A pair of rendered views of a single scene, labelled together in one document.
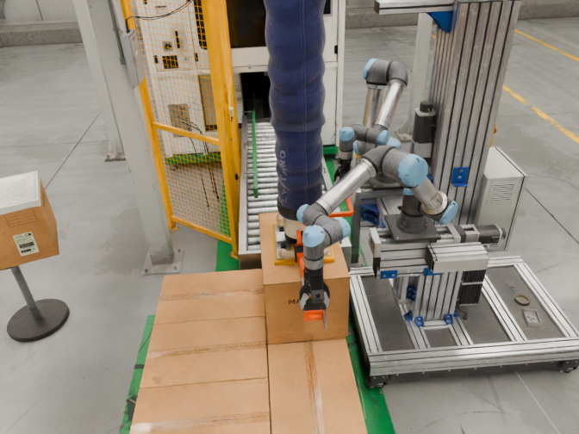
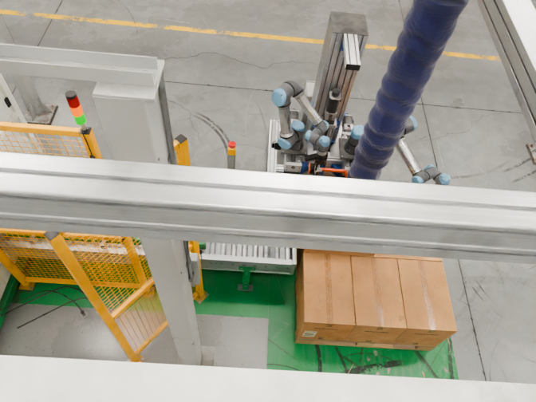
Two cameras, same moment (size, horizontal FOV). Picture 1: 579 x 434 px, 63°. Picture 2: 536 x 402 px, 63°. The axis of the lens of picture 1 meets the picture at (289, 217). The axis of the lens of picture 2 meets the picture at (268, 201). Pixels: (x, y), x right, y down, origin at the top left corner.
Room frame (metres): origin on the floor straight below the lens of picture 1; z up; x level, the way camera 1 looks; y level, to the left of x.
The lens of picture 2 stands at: (2.65, 1.91, 3.78)
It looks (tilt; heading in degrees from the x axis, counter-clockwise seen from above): 56 degrees down; 268
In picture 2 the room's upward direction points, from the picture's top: 8 degrees clockwise
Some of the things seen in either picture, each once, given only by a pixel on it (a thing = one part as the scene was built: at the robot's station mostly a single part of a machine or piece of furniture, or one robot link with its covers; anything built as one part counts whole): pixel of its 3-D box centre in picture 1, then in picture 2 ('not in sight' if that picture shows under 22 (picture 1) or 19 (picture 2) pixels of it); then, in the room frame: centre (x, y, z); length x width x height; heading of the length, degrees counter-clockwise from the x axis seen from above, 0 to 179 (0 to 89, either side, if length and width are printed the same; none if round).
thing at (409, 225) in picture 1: (413, 216); (353, 144); (1.92, -0.60, 1.09); 0.15 x 0.15 x 0.10
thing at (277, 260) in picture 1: (283, 239); not in sight; (1.93, 0.04, 0.97); 0.34 x 0.10 x 0.05; 2
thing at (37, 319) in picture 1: (23, 287); not in sight; (2.42, 1.79, 0.31); 0.40 x 0.40 x 0.62
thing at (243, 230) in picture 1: (244, 176); (150, 258); (3.48, 0.36, 0.50); 2.31 x 0.05 x 0.19; 3
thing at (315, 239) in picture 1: (314, 242); (442, 181); (1.36, -0.08, 1.37); 0.09 x 0.08 x 0.11; 127
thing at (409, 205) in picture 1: (416, 196); (358, 135); (1.91, -0.61, 1.20); 0.13 x 0.12 x 0.14; 37
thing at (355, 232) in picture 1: (356, 208); (231, 182); (2.93, -0.50, 0.50); 0.07 x 0.07 x 1.00; 3
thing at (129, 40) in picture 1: (133, 57); (180, 267); (3.02, 0.92, 1.62); 0.20 x 0.05 x 0.30; 3
